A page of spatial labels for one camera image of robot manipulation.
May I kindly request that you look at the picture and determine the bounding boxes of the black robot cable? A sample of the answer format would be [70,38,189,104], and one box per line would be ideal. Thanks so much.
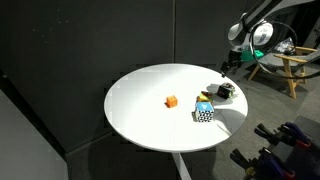
[249,19,320,81]

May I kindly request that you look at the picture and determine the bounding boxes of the blue soft number cube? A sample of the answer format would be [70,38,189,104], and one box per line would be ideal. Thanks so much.
[194,101,215,123]

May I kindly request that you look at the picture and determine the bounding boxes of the small orange cube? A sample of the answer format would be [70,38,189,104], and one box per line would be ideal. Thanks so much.
[165,95,179,109]

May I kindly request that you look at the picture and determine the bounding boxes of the white table base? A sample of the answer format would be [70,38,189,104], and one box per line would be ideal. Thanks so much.
[171,151,193,180]

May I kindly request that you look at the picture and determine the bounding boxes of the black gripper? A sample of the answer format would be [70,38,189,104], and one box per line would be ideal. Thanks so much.
[220,49,243,79]

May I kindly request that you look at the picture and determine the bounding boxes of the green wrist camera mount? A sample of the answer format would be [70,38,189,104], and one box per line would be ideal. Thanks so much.
[240,48,265,63]

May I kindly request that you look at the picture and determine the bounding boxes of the wooden chair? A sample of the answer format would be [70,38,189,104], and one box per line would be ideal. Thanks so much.
[247,45,318,100]

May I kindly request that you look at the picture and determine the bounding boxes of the clear plastic bag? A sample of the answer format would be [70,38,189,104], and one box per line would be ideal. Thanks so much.
[274,36,298,55]

